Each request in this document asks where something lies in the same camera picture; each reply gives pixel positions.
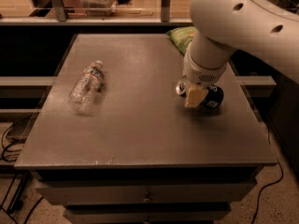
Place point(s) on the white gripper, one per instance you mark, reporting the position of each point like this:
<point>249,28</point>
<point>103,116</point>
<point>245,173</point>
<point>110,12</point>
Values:
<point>199,73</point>

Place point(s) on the blue pepsi can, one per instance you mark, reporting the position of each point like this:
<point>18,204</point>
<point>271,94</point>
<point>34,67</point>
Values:
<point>213,99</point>

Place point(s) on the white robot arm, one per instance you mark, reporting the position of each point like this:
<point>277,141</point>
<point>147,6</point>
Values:
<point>258,27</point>

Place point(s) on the green chip bag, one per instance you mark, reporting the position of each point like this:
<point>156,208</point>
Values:
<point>181,37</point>

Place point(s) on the grey drawer cabinet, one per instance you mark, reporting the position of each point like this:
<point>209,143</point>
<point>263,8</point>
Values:
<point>140,156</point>

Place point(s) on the clear plastic water bottle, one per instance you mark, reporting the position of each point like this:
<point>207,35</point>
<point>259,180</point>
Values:
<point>87,86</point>

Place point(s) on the clear plastic container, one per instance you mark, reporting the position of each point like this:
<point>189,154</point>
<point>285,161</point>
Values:
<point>98,7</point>

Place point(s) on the metal shelf rail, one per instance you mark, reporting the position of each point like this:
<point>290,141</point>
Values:
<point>71,13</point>

